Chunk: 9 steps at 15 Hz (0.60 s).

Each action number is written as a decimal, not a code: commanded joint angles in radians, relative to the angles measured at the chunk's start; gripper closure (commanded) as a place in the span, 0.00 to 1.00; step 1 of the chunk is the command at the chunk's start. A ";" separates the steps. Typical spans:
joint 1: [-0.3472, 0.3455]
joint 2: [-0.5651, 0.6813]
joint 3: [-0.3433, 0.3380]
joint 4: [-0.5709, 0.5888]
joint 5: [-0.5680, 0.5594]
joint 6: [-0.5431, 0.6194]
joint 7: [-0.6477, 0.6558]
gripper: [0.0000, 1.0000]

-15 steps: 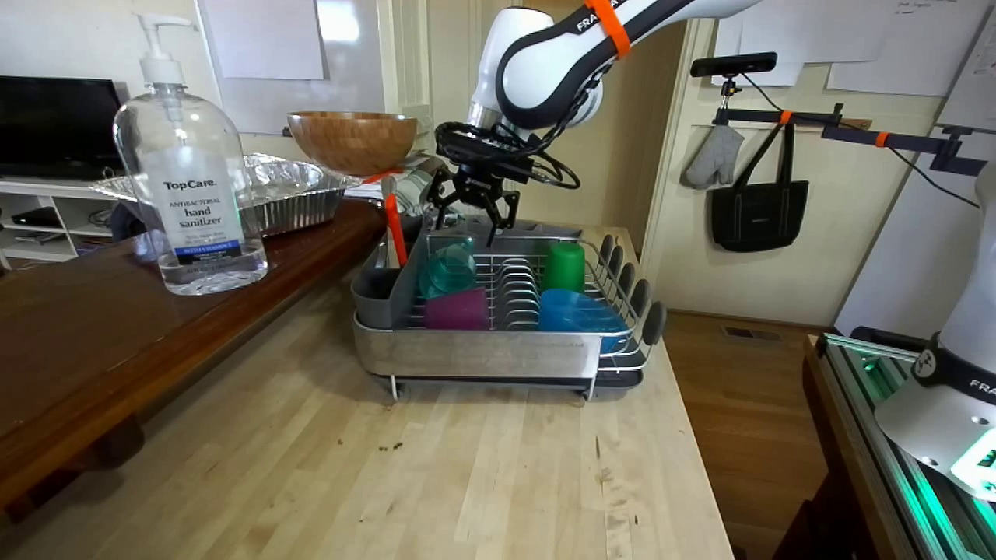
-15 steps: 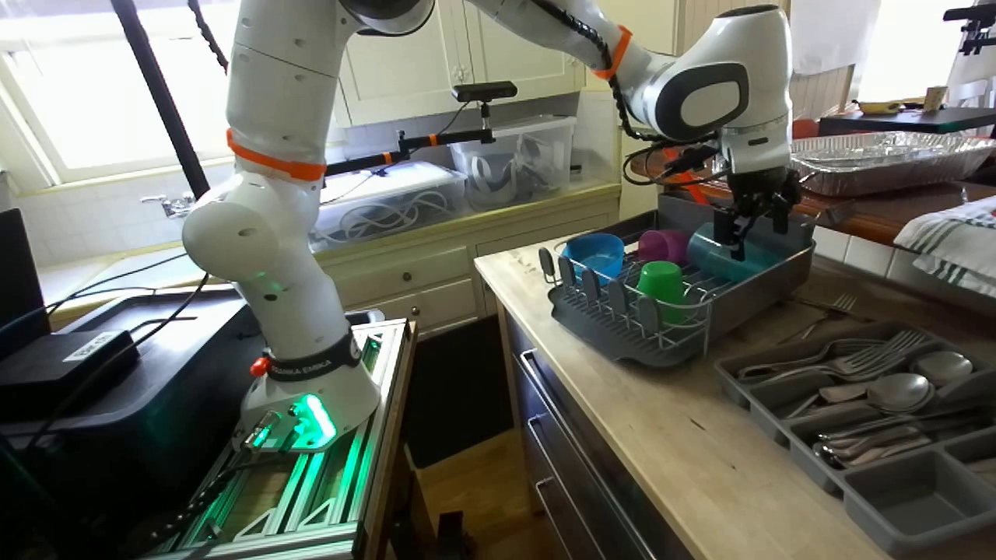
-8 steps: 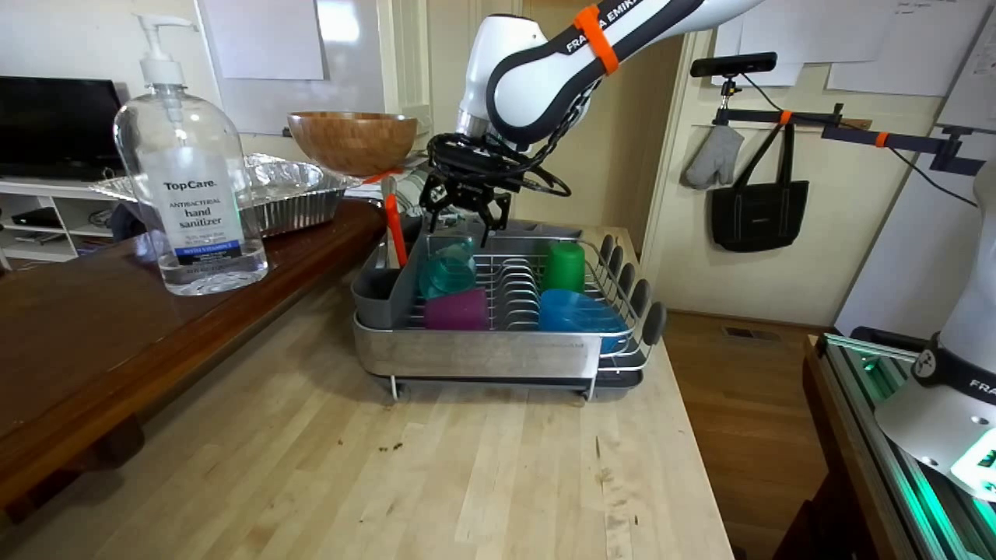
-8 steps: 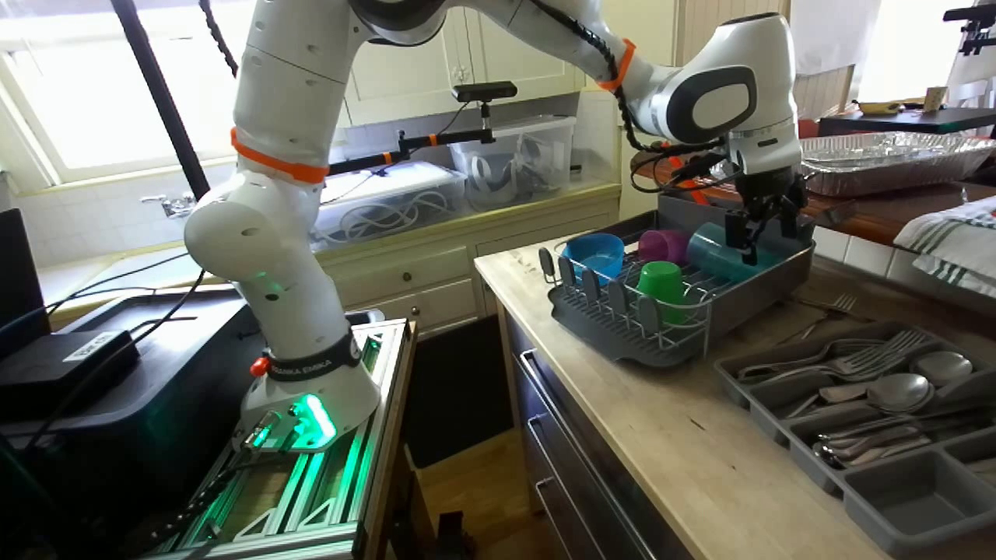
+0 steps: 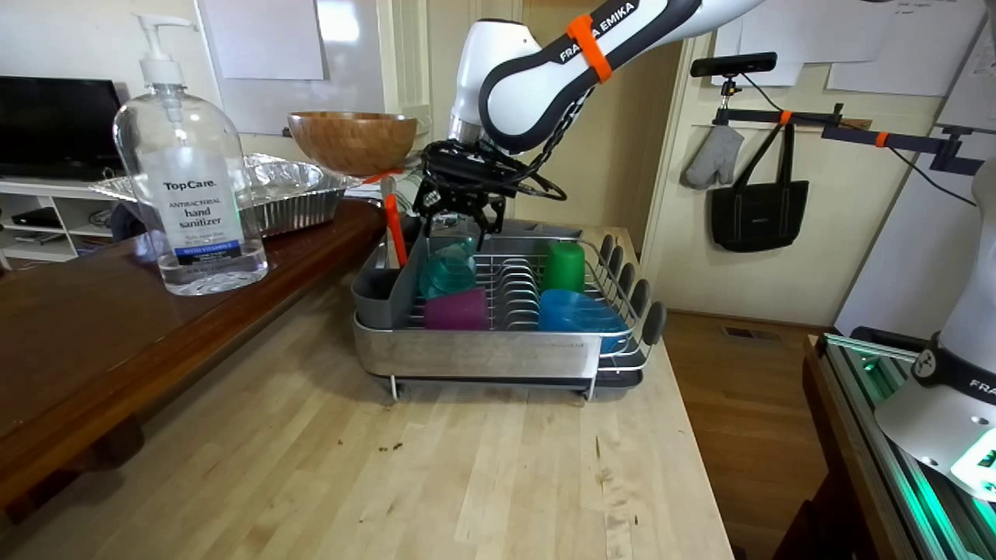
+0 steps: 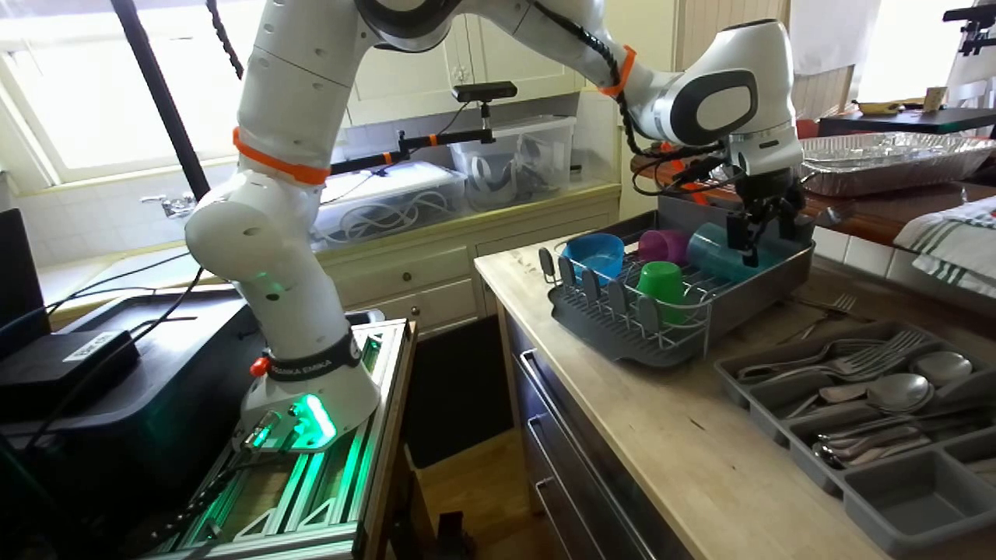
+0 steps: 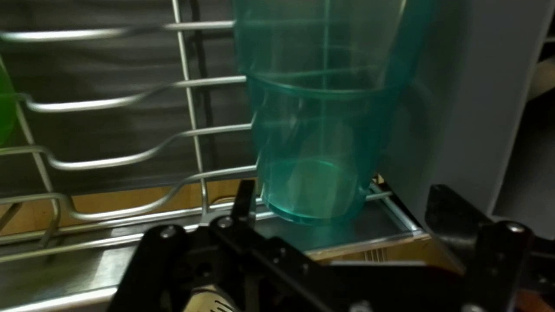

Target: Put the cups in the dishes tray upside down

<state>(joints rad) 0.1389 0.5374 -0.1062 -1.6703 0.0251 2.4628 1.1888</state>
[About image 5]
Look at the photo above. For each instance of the black camera boom with clamps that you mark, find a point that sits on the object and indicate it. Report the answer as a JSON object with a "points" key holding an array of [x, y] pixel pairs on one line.
{"points": [[859, 129]]}

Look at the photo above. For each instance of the grey oven mitt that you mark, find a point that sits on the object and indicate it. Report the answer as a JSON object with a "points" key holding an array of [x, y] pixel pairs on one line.
{"points": [[711, 157]]}

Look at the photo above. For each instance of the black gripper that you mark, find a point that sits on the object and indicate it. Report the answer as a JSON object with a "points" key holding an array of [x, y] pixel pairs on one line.
{"points": [[471, 168]]}

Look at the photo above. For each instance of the white wall sheet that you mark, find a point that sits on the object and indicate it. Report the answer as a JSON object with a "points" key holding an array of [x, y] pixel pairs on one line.
{"points": [[260, 37]]}

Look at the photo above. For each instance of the green plastic cup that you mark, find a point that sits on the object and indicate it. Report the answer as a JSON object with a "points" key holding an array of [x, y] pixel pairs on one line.
{"points": [[565, 269]]}

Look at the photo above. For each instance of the blue plastic cup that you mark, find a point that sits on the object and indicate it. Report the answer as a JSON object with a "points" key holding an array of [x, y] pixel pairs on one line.
{"points": [[576, 311]]}

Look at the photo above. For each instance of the grey steel dish rack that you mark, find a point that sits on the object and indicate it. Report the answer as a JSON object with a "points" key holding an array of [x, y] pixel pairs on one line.
{"points": [[486, 353]]}

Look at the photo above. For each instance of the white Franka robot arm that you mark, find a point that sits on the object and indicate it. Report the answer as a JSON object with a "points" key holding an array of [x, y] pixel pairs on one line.
{"points": [[517, 82]]}

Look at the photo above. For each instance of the white handwritten paper sheet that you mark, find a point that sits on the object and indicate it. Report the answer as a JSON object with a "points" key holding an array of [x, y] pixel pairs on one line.
{"points": [[974, 88]]}

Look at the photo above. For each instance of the black tote bag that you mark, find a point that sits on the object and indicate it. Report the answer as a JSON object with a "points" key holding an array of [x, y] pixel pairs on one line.
{"points": [[761, 214]]}

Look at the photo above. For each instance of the wooden bowl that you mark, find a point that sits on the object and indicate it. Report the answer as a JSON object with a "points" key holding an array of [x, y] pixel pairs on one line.
{"points": [[352, 144]]}

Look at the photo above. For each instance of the white shelf unit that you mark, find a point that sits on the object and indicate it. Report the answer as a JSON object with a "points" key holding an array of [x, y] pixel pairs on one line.
{"points": [[41, 218]]}

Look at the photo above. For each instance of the brown wooden raised counter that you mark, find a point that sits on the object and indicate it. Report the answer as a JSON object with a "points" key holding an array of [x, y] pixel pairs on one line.
{"points": [[94, 344]]}

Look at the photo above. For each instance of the orange silicone spatula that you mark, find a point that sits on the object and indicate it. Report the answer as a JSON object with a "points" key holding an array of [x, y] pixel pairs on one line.
{"points": [[398, 228]]}

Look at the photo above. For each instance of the black monitor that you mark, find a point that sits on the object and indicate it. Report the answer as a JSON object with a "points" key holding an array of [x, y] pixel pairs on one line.
{"points": [[56, 125]]}

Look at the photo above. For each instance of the purple plastic cup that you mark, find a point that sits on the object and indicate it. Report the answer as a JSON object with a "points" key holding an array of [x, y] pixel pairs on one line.
{"points": [[457, 311]]}

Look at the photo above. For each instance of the clear hand sanitizer pump bottle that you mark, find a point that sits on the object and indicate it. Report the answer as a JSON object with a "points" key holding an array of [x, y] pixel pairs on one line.
{"points": [[192, 197]]}

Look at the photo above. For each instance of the aluminium foil tray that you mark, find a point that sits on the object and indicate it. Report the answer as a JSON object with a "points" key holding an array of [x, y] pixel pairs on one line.
{"points": [[284, 197]]}

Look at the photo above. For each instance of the aluminium robot pedestal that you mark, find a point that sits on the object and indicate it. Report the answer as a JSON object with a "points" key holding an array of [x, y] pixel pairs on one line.
{"points": [[882, 455]]}

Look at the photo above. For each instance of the black stereo camera bar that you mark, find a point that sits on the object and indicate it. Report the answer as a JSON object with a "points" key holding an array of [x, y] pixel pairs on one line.
{"points": [[733, 63]]}

